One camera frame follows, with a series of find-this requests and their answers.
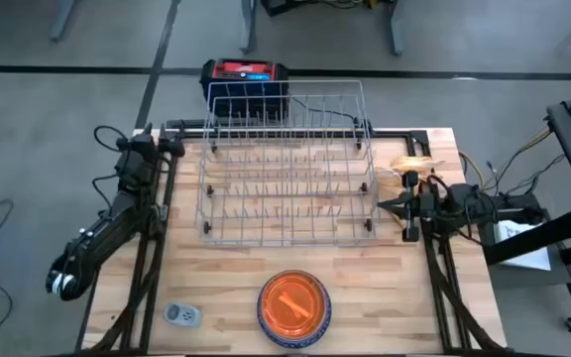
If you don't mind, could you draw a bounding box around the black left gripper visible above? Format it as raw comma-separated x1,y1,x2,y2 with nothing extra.
114,123,186,175

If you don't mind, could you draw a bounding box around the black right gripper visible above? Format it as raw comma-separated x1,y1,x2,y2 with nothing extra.
377,171,438,243

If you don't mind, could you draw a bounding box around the orange transparent plate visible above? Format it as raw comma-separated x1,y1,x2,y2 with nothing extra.
260,272,329,343

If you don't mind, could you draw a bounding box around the blue patterned plate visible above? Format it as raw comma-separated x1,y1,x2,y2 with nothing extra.
257,270,333,349

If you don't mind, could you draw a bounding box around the red black power station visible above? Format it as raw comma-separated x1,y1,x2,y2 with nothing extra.
199,58,290,120

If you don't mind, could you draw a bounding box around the grey table leg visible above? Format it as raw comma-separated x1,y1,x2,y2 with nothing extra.
50,0,77,44
388,0,405,57
239,0,259,55

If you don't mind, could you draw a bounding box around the grey power strip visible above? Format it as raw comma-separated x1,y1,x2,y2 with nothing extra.
162,301,203,329

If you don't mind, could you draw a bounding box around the black equipment box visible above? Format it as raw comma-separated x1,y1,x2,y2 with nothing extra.
260,0,396,17

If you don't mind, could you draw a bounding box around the grey wire dish rack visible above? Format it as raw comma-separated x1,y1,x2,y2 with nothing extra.
194,78,380,248

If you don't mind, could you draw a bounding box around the black aluminium table frame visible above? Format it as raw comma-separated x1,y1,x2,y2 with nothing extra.
74,118,508,356

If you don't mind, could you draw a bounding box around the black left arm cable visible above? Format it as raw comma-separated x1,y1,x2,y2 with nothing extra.
90,125,131,214

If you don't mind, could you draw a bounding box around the yellow black cable bundle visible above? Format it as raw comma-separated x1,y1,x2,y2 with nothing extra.
458,126,567,199

